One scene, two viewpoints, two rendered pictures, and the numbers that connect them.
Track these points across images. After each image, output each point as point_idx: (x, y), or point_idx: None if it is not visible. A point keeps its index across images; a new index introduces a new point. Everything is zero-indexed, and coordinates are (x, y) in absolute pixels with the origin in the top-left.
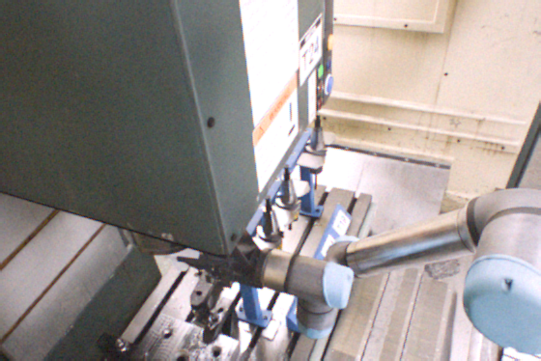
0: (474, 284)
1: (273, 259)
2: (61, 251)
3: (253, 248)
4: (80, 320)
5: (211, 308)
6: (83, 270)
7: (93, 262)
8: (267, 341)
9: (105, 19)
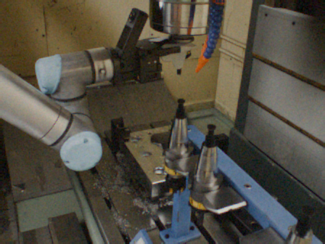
0: None
1: (99, 47)
2: (299, 112)
3: (120, 47)
4: (277, 172)
5: (215, 217)
6: (299, 148)
7: (307, 157)
8: (148, 227)
9: None
